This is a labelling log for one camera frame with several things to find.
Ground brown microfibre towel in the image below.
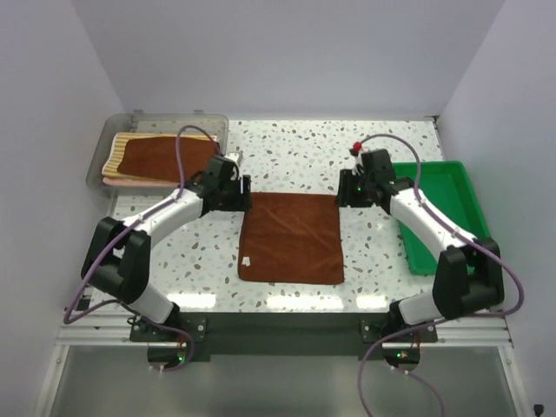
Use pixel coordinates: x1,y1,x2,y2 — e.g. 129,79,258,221
117,136,216,183

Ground yellow white striped towel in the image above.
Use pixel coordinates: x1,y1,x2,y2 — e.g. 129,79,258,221
102,132,218,179

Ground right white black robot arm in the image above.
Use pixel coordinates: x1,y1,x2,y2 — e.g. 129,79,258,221
336,142,505,341

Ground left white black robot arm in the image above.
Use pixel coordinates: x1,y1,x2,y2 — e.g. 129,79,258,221
82,153,251,341

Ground green plastic tray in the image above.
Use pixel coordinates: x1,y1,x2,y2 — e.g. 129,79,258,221
399,161,491,275

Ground clear grey plastic bin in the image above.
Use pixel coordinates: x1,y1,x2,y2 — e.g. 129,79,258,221
86,110,229,196

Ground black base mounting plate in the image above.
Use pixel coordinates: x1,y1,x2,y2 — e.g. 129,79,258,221
129,311,440,362

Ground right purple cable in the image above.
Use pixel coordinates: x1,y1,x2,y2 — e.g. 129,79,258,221
350,133,526,417

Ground aluminium rail frame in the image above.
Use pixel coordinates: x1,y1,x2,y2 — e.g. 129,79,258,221
52,277,522,417

